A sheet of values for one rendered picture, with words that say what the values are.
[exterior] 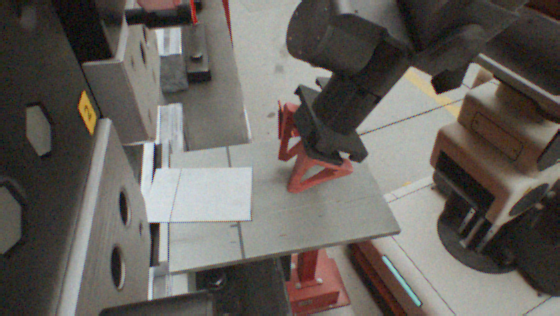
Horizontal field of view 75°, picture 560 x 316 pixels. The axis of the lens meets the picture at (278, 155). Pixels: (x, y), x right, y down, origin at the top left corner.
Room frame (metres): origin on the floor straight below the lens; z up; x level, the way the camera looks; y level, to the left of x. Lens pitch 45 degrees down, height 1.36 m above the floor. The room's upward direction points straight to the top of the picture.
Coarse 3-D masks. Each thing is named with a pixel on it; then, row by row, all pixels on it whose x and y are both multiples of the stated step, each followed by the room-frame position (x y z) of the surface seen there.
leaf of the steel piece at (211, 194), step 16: (192, 176) 0.32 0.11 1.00; (208, 176) 0.32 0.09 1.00; (224, 176) 0.32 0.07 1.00; (240, 176) 0.32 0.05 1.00; (176, 192) 0.29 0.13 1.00; (192, 192) 0.29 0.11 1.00; (208, 192) 0.29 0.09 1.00; (224, 192) 0.29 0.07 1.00; (240, 192) 0.29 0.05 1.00; (176, 208) 0.26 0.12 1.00; (192, 208) 0.26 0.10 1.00; (208, 208) 0.26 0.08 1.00; (224, 208) 0.26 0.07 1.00; (240, 208) 0.26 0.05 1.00
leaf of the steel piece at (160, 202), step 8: (160, 176) 0.32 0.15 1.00; (168, 176) 0.32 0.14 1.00; (176, 176) 0.32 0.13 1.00; (152, 184) 0.30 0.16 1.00; (160, 184) 0.30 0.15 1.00; (168, 184) 0.30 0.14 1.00; (176, 184) 0.30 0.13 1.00; (152, 192) 0.29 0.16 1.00; (160, 192) 0.29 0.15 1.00; (168, 192) 0.29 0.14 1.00; (152, 200) 0.28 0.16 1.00; (160, 200) 0.28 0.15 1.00; (168, 200) 0.28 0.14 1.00; (152, 208) 0.26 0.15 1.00; (160, 208) 0.26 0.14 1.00; (168, 208) 0.26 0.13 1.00; (152, 216) 0.25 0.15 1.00; (160, 216) 0.25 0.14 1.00; (168, 216) 0.25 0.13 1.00
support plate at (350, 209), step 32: (192, 160) 0.35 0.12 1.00; (224, 160) 0.35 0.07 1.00; (256, 160) 0.35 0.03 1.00; (288, 160) 0.35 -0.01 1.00; (256, 192) 0.29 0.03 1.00; (288, 192) 0.29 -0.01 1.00; (320, 192) 0.29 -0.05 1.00; (352, 192) 0.29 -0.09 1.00; (192, 224) 0.24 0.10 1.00; (224, 224) 0.24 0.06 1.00; (256, 224) 0.24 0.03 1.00; (288, 224) 0.24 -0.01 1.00; (320, 224) 0.24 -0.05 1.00; (352, 224) 0.24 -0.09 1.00; (384, 224) 0.24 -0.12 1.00; (192, 256) 0.20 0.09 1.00; (224, 256) 0.20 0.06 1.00; (256, 256) 0.20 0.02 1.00
